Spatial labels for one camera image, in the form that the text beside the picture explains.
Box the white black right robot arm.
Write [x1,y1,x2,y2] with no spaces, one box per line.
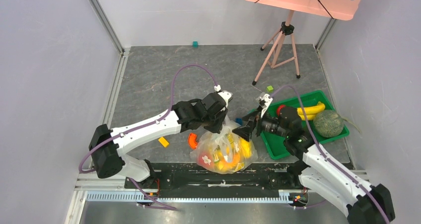
[233,97,396,224]

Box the pink music stand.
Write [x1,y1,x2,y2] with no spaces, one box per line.
[246,0,361,85]

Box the orange curved toy piece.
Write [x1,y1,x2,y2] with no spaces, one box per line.
[188,133,198,150]

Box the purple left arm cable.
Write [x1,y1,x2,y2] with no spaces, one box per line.
[78,64,220,212]

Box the blue toy brick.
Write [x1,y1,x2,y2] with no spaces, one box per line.
[235,118,243,126]

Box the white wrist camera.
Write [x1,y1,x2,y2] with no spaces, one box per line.
[257,92,273,118]
[214,84,233,109]

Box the lime green small cube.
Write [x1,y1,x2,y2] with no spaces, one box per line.
[266,85,274,93]

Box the yellow banana bunch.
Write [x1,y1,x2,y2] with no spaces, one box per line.
[297,101,326,121]

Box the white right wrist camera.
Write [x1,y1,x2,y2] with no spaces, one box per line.
[257,92,273,118]

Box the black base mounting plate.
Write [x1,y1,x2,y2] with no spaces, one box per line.
[137,162,304,190]

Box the red strawberry fruit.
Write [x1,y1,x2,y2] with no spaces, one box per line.
[276,104,286,116]

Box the yellow flat toy block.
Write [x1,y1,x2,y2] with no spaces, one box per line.
[158,137,170,148]

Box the netted green melon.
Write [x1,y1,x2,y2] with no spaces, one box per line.
[313,110,345,138]

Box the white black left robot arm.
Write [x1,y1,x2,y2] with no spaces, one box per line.
[89,90,232,188]

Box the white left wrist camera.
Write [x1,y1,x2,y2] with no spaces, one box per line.
[214,84,233,109]

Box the clear plastic bag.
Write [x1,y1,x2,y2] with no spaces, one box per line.
[190,117,258,174]

